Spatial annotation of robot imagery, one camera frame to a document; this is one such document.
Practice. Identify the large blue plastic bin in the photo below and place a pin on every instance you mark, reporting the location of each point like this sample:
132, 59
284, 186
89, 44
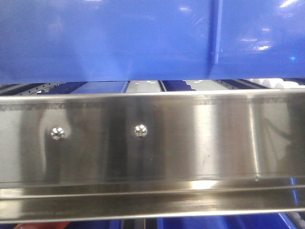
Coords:
122, 40

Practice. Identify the roller track shelf bed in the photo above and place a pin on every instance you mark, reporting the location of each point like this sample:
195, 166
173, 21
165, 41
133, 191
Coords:
150, 86

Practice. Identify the right round-head rail screw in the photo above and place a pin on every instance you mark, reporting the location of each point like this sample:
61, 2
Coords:
140, 130

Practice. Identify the round-head rail screw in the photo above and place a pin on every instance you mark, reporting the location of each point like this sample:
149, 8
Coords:
140, 130
57, 133

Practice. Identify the stainless steel shelf rail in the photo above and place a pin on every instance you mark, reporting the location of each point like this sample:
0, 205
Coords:
206, 153

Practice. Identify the left round-head rail screw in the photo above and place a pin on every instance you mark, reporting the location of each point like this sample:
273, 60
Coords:
57, 133

